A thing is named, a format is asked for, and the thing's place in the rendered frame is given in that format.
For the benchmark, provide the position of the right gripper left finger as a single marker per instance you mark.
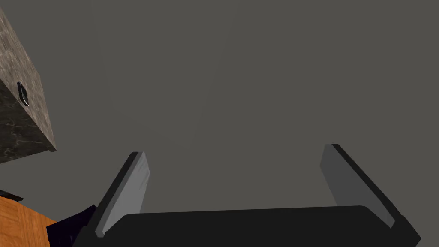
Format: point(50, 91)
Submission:
point(127, 192)

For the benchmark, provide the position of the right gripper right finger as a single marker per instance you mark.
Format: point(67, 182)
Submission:
point(346, 181)

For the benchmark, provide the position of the orange wooden cabinet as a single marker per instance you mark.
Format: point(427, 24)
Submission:
point(19, 224)

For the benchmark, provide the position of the grey marble cupboard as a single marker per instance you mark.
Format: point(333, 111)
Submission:
point(17, 130)

